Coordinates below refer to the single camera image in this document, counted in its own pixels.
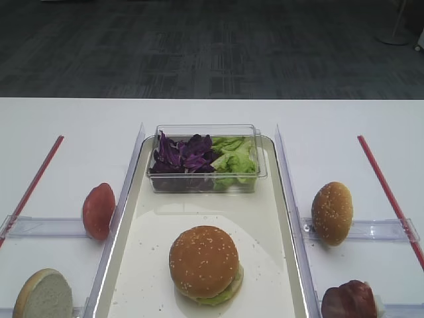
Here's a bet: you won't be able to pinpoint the green lettuce leaves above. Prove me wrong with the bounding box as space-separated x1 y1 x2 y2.
211 136 258 191

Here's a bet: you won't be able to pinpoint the clear left lower pusher track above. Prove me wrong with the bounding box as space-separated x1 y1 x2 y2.
72 297 89 318

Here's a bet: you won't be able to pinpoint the clear left long rail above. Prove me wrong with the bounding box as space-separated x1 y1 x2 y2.
79 123 145 318

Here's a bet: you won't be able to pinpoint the clear left upper pusher track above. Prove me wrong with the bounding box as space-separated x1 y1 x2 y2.
1 215 88 239

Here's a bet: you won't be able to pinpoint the sesame bun top front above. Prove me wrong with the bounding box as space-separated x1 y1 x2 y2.
168 225 240 298

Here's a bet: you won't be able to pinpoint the red guide rail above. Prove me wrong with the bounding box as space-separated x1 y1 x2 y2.
0 135 64 246
357 135 424 268

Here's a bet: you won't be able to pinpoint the clear right upper pusher track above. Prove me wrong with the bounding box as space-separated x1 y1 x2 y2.
303 217 419 244

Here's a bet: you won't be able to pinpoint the clear plastic salad box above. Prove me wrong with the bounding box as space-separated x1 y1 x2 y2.
146 124 268 193

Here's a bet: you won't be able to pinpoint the bun bottom with fillings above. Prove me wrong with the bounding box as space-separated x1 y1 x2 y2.
190 263 244 306

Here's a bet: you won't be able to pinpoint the clear pusher track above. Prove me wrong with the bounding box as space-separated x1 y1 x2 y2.
374 296 424 318
1 215 88 239
72 297 89 318
303 217 419 244

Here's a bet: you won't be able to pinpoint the purple cabbage leaves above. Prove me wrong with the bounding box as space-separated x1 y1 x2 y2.
150 131 219 174

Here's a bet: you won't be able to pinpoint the clear right lower pusher track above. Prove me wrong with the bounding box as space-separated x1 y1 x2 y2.
374 296 424 318

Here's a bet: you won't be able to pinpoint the red left guide rail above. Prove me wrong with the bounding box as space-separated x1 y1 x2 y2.
0 135 64 246

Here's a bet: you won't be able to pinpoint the white bun bottom slice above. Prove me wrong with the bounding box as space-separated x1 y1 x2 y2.
13 268 74 318

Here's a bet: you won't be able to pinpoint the sesame bun top rear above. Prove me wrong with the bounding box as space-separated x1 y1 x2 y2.
311 182 353 246

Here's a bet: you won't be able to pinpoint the red right guide rail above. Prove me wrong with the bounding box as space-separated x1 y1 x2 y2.
357 135 424 268

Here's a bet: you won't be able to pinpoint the sliced ham stack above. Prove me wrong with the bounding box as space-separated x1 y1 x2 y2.
321 280 378 318

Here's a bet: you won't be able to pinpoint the metal serving tray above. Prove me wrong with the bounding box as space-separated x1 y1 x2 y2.
96 137 307 317

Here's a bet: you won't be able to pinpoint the sesame bun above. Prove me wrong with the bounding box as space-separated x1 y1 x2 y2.
168 225 240 298
311 182 353 246

